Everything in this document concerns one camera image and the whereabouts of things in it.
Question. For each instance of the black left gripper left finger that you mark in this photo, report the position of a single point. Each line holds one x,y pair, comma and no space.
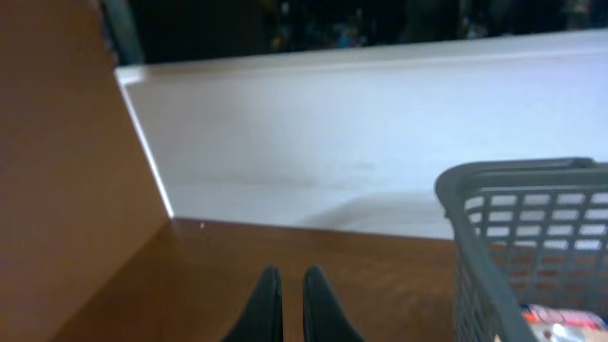
261,319

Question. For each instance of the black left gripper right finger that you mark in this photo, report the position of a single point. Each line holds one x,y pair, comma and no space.
324,319

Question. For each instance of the Kleenex tissue multipack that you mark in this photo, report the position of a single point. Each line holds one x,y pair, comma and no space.
564,325

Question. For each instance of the grey plastic shopping basket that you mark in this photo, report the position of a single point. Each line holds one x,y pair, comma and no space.
529,232

